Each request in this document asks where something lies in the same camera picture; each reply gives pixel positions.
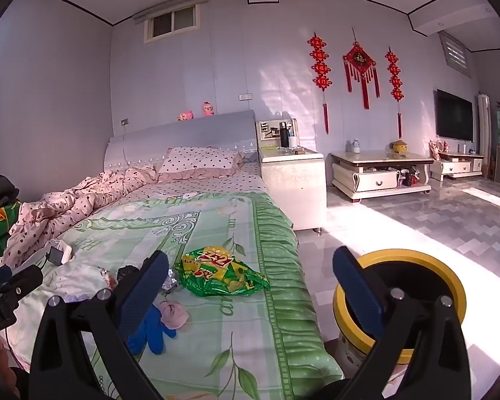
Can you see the cream TV cabinet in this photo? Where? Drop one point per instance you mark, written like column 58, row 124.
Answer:
column 456, row 166

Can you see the yellow-rimmed trash bin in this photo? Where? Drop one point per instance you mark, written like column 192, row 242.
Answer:
column 400, row 254

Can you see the pink plush toy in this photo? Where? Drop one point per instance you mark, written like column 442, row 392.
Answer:
column 208, row 109
column 185, row 116

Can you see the bed with grey headboard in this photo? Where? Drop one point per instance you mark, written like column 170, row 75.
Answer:
column 183, row 133

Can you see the small wall window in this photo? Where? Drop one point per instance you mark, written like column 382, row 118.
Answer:
column 173, row 21

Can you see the pink dotted pillow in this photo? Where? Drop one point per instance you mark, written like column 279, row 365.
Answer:
column 200, row 162

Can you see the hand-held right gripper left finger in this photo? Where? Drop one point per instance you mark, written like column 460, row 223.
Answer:
column 143, row 287

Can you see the window with grey blind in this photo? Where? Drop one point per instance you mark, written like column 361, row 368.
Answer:
column 454, row 54

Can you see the green chip bag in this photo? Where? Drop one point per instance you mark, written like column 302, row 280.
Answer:
column 221, row 277

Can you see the snack wrapper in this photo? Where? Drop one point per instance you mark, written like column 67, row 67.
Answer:
column 107, row 278

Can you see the white bedside cabinet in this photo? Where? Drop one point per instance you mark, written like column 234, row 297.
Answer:
column 291, row 191

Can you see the silver foil wrapper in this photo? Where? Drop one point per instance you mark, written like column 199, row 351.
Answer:
column 171, row 279

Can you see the small white box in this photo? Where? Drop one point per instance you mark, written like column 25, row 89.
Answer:
column 66, row 250

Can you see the dotted bed sheet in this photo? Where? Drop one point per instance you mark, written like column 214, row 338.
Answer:
column 216, row 185

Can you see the black charger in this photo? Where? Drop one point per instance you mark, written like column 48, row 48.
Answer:
column 54, row 255

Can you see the red diamond knot ornament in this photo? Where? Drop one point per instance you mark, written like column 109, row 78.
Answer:
column 359, row 60

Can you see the black television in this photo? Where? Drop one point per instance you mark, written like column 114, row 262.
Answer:
column 454, row 114

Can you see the white standing air conditioner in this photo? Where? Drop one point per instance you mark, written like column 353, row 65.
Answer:
column 483, row 133

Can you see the clear water bottle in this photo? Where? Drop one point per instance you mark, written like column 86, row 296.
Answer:
column 356, row 146

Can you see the green floral bedspread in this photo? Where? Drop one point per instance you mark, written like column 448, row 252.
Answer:
column 216, row 333

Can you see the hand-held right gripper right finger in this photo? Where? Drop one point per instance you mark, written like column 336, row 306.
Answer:
column 354, row 287

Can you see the cream coffee table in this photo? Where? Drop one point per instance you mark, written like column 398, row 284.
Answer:
column 379, row 181

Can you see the black thermos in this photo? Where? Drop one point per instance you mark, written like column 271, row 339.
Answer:
column 284, row 135

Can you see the person's left hand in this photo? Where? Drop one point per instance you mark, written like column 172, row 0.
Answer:
column 2, row 356

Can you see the pink sock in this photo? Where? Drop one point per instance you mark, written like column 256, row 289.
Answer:
column 175, row 314

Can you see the pink dotted duvet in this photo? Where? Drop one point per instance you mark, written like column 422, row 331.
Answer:
column 79, row 204

